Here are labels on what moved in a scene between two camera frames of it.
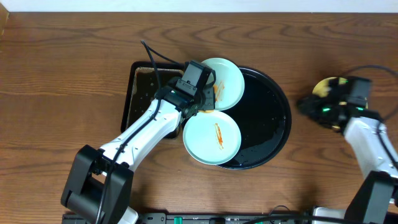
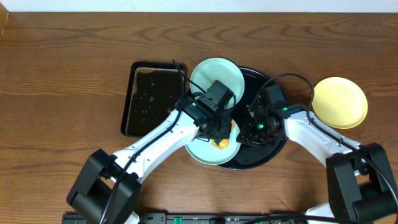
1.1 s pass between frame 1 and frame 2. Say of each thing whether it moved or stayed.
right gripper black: moved
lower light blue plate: stayed
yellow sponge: moved
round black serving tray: stayed
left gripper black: moved
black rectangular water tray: stayed
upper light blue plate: stayed
